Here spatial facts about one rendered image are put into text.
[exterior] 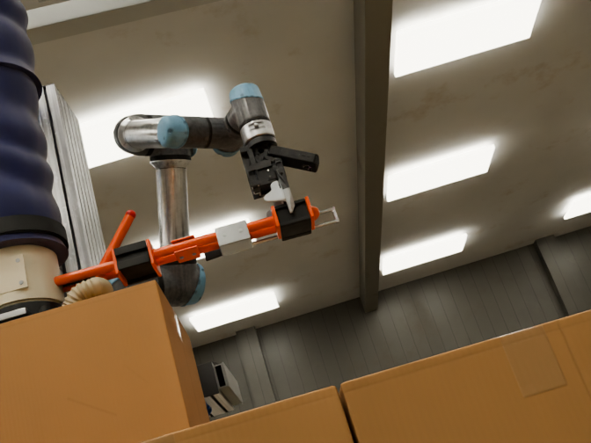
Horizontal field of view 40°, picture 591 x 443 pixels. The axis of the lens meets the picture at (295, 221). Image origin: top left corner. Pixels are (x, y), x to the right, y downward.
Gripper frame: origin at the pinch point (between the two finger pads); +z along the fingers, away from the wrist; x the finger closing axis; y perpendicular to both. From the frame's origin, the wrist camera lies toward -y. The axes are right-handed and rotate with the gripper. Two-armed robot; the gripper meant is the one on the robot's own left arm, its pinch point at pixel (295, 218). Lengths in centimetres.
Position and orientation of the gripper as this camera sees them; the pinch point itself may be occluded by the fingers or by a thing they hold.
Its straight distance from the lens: 176.2
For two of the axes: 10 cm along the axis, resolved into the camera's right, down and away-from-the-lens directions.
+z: 2.9, 8.8, -3.9
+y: -9.6, 2.8, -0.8
